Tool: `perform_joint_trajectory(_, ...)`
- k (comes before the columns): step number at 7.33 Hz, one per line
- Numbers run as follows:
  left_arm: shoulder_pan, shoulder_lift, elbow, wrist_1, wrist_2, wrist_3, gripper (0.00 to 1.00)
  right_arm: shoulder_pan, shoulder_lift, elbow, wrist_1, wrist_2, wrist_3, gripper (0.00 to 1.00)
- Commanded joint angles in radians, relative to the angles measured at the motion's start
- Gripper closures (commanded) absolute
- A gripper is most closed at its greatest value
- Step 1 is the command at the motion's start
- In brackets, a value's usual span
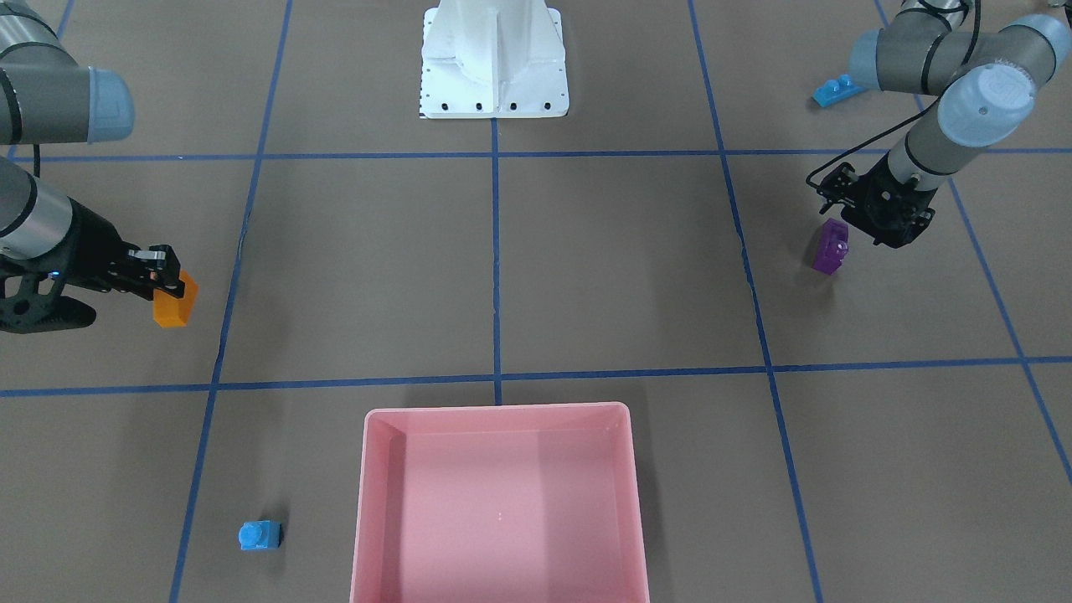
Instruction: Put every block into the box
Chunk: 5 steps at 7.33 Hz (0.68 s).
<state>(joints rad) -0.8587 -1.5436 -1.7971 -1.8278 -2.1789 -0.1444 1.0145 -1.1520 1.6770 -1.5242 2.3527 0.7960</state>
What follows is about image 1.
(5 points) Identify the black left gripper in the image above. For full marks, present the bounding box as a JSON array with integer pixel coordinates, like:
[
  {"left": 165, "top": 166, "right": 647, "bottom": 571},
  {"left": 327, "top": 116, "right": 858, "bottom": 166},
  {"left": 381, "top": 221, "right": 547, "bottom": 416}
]
[{"left": 817, "top": 159, "right": 935, "bottom": 249}]

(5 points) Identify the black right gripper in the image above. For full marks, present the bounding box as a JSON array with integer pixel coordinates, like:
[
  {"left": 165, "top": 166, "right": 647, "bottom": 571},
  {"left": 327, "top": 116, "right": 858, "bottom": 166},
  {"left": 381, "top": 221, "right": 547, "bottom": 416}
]
[{"left": 54, "top": 198, "right": 185, "bottom": 299}]

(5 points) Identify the orange block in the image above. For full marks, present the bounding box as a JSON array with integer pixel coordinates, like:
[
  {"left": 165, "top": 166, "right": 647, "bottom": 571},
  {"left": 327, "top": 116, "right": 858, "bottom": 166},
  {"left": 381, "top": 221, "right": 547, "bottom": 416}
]
[{"left": 152, "top": 270, "right": 199, "bottom": 329}]

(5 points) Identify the purple block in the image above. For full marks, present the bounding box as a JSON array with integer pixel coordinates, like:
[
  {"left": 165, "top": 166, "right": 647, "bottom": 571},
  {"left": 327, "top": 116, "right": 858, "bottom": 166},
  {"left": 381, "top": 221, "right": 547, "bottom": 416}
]
[{"left": 812, "top": 219, "right": 849, "bottom": 276}]

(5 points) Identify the long blue block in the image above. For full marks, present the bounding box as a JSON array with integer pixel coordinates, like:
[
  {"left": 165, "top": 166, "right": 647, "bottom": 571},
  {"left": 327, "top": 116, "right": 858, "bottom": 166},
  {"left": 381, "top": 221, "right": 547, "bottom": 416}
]
[{"left": 812, "top": 74, "right": 868, "bottom": 108}]

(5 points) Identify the small blue block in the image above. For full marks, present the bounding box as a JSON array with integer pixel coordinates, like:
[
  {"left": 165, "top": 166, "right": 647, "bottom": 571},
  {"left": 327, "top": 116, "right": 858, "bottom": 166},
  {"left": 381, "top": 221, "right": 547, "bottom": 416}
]
[{"left": 236, "top": 519, "right": 283, "bottom": 551}]

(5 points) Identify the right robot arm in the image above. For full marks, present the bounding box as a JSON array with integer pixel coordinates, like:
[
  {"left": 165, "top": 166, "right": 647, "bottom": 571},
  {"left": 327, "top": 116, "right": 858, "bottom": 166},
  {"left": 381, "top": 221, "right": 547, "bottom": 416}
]
[{"left": 1, "top": 1, "right": 187, "bottom": 299}]

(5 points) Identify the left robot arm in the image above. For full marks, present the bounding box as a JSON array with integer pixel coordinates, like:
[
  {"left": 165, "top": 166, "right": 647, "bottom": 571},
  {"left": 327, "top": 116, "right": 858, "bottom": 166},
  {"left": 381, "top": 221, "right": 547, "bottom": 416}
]
[{"left": 812, "top": 1, "right": 1069, "bottom": 249}]

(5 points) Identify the pink plastic box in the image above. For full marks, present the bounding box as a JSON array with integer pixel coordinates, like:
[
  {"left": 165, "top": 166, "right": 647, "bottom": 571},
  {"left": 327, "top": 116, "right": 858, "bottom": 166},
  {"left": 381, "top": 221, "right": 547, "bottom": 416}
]
[{"left": 349, "top": 401, "right": 651, "bottom": 602}]

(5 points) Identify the blue tape line crosswise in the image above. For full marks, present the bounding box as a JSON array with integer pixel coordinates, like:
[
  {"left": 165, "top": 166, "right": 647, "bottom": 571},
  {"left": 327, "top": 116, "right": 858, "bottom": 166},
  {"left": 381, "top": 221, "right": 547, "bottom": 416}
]
[{"left": 1, "top": 355, "right": 1071, "bottom": 399}]

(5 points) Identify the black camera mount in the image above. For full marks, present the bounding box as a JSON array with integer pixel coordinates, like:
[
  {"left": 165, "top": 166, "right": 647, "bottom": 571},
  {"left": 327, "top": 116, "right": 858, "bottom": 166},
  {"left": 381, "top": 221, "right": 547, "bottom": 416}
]
[{"left": 1, "top": 263, "right": 96, "bottom": 333}]

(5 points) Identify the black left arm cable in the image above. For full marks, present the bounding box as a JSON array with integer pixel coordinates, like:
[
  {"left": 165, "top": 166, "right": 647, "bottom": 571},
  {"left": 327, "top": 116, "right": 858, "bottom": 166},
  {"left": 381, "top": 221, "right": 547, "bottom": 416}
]
[{"left": 806, "top": 0, "right": 982, "bottom": 192}]

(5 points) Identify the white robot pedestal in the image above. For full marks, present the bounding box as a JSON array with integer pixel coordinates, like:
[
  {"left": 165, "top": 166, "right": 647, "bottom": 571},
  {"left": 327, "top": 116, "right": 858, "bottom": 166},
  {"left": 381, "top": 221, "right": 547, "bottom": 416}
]
[{"left": 419, "top": 1, "right": 570, "bottom": 120}]

